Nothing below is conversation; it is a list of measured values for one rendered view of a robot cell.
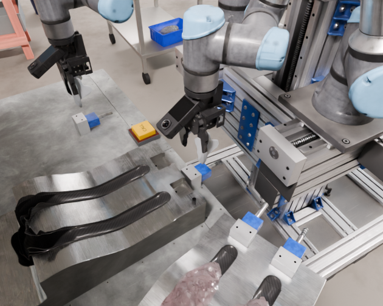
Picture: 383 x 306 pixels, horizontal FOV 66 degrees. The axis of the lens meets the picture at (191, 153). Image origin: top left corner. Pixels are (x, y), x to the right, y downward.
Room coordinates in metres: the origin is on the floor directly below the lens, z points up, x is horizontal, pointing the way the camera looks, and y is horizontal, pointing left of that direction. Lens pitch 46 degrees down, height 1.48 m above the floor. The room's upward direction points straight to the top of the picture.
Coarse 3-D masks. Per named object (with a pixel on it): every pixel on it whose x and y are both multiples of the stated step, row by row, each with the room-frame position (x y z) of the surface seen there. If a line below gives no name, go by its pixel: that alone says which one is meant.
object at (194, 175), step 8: (184, 168) 0.55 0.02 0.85; (192, 168) 0.55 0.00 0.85; (200, 168) 0.56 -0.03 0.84; (208, 168) 0.56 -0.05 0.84; (184, 176) 0.53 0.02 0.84; (192, 176) 0.52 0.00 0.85; (200, 176) 0.52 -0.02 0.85; (208, 176) 0.54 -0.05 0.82; (192, 184) 0.51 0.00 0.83; (200, 184) 0.52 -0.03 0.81
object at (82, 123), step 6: (78, 114) 0.79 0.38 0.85; (90, 114) 0.81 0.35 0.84; (102, 114) 0.82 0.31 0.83; (108, 114) 0.82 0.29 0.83; (78, 120) 0.76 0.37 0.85; (84, 120) 0.76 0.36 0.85; (90, 120) 0.77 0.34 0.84; (96, 120) 0.78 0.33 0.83; (78, 126) 0.74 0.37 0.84; (84, 126) 0.75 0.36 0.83; (90, 126) 0.77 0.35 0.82; (84, 132) 0.75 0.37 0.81
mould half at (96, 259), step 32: (128, 160) 0.55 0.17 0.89; (32, 192) 0.40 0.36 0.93; (128, 192) 0.44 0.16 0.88; (192, 192) 0.44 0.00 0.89; (0, 224) 0.37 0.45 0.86; (32, 224) 0.32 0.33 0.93; (64, 224) 0.33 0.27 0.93; (160, 224) 0.35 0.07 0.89; (192, 224) 0.39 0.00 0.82; (0, 256) 0.29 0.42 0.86; (32, 256) 0.25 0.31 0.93; (64, 256) 0.25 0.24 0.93; (96, 256) 0.26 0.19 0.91; (128, 256) 0.29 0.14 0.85; (0, 288) 0.22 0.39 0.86; (32, 288) 0.22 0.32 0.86; (64, 288) 0.22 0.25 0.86
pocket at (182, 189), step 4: (176, 180) 0.47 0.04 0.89; (180, 180) 0.48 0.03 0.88; (184, 180) 0.48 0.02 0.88; (172, 184) 0.47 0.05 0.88; (176, 184) 0.47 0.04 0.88; (180, 184) 0.48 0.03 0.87; (184, 184) 0.48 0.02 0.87; (176, 188) 0.47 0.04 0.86; (180, 188) 0.47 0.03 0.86; (184, 188) 0.47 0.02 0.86; (188, 188) 0.46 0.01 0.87; (176, 192) 0.46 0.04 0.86; (180, 192) 0.46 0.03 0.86; (184, 192) 0.46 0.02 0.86; (188, 192) 0.46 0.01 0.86; (180, 196) 0.44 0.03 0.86; (184, 196) 0.44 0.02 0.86
